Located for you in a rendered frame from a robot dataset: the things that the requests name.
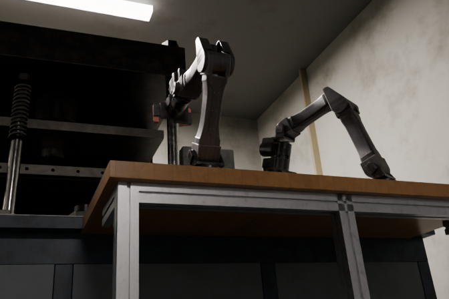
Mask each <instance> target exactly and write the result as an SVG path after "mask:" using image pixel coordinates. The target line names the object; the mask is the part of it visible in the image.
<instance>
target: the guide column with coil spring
mask: <svg viewBox="0 0 449 299"><path fill-rule="evenodd" d="M18 79H26V80H28V81H30V75H29V74H27V73H20V74H19V76H18ZM20 87H24V88H27V89H29V87H27V86H25V85H20V86H18V87H17V88H20ZM18 91H25V92H27V93H29V91H27V90H25V89H19V90H17V92H18ZM18 95H25V96H27V97H28V95H27V94H26V93H18V94H17V95H16V96H18ZM17 99H25V100H28V99H27V98H26V97H18V98H16V99H15V100H17ZM16 103H25V104H27V102H26V101H17V102H15V104H16ZM16 107H24V108H27V106H25V105H16V106H15V108H16ZM16 111H24V112H26V113H27V110H25V109H16V110H14V112H16ZM15 115H24V116H26V114H24V113H15V114H14V115H13V116H15ZM15 119H23V120H25V119H26V118H24V117H15V118H13V120H15ZM15 123H22V124H25V122H24V121H14V122H13V124H15ZM15 127H21V128H24V129H25V126H22V125H14V126H13V127H12V128H15ZM16 131H20V132H23V133H24V130H22V129H14V130H13V131H12V132H16ZM12 132H11V133H12ZM22 149H23V140H22V139H18V138H13V139H11V142H10V148H9V159H8V165H7V175H6V181H5V192H4V198H3V209H2V210H9V213H10V214H15V211H16V205H17V193H18V186H19V174H20V167H21V156H22Z"/></svg>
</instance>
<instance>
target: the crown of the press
mask: <svg viewBox="0 0 449 299"><path fill-rule="evenodd" d="M178 69H186V60H185V48H183V47H179V46H178V44H177V42H176V41H173V40H167V41H165V42H164V43H162V44H156V43H147V42H143V41H134V40H129V39H120V38H115V37H106V36H101V35H93V34H88V33H79V32H74V31H66V30H61V29H52V28H46V27H38V26H33V25H24V24H19V23H11V22H6V21H0V116H3V117H11V114H12V112H11V111H12V106H13V98H14V97H13V95H14V91H15V86H14V81H16V80H18V76H19V74H20V73H27V74H29V75H30V82H32V84H33V87H32V88H31V89H30V90H31V93H30V95H31V97H30V101H29V102H30V104H29V109H28V110H29V112H28V114H29V116H28V119H41V120H49V121H64V122H72V123H87V124H96V125H110V126H119V127H134V128H142V129H158V128H159V127H160V124H161V123H162V121H163V119H160V109H159V122H158V123H156V124H154V122H153V105H154V103H157V104H160V102H161V101H163V102H165V101H166V81H167V80H169V79H172V74H173V73H174V72H175V71H178ZM41 161H43V162H45V163H48V164H59V163H61V162H63V161H64V151H63V150H62V149H58V148H52V147H50V148H45V149H43V150H42V151H41Z"/></svg>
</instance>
